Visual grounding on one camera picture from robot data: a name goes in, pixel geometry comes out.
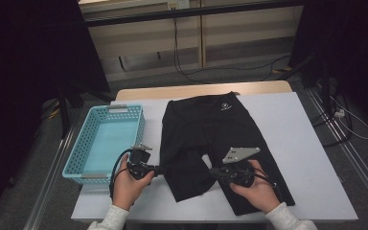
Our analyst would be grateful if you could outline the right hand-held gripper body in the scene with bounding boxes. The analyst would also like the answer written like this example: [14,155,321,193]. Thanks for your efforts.
[218,147,262,189]

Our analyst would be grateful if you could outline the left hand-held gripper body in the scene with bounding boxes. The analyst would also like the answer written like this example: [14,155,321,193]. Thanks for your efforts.
[126,144,161,180]

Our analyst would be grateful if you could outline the light blue plastic basket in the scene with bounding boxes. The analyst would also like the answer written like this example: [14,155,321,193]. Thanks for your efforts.
[61,103,147,186]

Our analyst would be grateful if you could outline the black pants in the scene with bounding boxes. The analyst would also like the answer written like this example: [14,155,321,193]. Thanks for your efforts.
[158,91,296,217]

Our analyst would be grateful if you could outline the person's right hand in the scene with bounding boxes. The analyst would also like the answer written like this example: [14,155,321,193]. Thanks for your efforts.
[229,159,282,215]

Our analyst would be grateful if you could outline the person's left hand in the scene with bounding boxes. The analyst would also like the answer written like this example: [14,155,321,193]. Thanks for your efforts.
[112,153,156,212]

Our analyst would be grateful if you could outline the black stand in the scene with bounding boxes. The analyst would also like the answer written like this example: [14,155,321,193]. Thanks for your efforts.
[277,51,334,113]
[57,80,114,140]

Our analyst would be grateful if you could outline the beige cabinet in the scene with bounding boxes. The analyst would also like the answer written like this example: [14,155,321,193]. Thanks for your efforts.
[78,0,305,82]

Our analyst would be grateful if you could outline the black curtain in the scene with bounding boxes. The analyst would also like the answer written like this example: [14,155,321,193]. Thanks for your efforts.
[0,0,111,224]
[288,0,368,135]

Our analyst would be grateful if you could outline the black horizontal bar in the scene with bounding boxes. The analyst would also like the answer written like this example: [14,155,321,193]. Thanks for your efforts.
[84,0,305,28]

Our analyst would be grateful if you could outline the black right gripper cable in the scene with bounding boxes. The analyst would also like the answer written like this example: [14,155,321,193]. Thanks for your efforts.
[252,166,284,203]

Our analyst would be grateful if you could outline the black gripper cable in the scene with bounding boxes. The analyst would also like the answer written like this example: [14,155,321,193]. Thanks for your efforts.
[108,148,135,200]
[252,166,284,203]

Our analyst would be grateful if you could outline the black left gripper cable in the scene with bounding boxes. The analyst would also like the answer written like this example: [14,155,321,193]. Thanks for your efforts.
[108,148,135,200]

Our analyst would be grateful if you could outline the aluminium floor rail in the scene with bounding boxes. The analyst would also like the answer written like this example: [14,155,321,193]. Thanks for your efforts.
[306,85,368,209]
[23,126,78,230]

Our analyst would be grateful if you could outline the yellow cable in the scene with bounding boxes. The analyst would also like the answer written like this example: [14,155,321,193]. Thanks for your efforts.
[46,100,61,120]

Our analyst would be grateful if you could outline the black floor cable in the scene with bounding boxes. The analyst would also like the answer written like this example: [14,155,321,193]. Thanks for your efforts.
[183,55,291,81]

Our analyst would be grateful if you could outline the black hanging cable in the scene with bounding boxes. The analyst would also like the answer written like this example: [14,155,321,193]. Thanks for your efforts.
[172,17,210,85]

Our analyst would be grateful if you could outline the black cable bundle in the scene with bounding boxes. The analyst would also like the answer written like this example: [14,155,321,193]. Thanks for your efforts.
[310,80,354,149]

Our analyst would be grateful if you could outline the white cable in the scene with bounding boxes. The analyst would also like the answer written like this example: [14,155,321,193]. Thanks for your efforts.
[330,95,368,141]

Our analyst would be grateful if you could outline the white wall socket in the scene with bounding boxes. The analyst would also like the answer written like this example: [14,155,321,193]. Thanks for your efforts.
[167,0,190,11]

